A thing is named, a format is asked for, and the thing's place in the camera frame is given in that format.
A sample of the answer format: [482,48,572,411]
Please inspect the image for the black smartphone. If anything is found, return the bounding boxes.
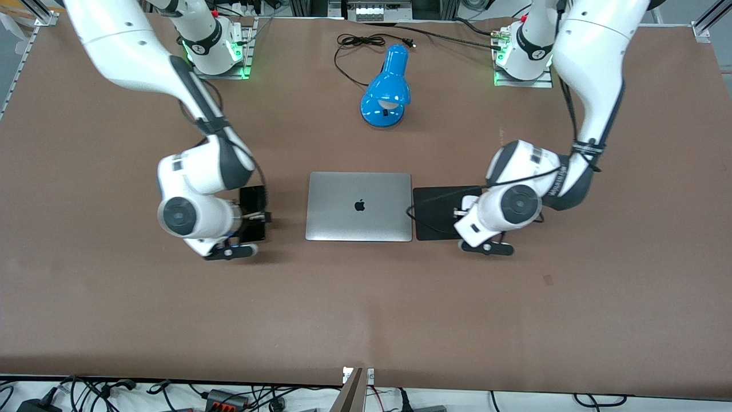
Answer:
[238,185,268,242]

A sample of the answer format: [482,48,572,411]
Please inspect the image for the black mouse pad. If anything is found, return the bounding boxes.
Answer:
[413,185,488,241]

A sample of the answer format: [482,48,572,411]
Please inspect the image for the silver closed laptop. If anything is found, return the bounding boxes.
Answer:
[305,172,413,243]

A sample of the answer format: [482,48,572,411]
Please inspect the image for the blue desk lamp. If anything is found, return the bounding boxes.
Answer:
[360,44,411,128]

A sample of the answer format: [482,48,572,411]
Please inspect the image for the grey box orange connectors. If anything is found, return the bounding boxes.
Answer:
[205,389,250,412]

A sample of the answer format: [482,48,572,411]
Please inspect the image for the white power strip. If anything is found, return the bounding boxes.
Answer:
[355,2,401,22]

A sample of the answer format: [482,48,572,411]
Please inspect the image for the black power adapter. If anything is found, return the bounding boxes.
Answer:
[17,397,63,412]

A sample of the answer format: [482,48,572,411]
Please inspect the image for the aluminium right arm base plate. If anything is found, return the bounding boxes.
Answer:
[190,17,253,80]

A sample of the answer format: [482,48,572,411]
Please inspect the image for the grey angled bracket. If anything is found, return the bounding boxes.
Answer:
[329,366,376,412]

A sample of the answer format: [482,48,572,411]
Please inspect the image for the black lamp power cord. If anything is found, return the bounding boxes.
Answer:
[334,33,416,88]

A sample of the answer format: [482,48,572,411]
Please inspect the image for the long black table cable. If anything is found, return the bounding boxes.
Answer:
[364,22,504,51]

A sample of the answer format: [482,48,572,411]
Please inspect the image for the aluminium left arm base plate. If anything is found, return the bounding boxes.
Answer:
[493,26,554,88]

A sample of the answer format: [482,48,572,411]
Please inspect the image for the black looped floor cable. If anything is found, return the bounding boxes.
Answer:
[574,393,628,409]

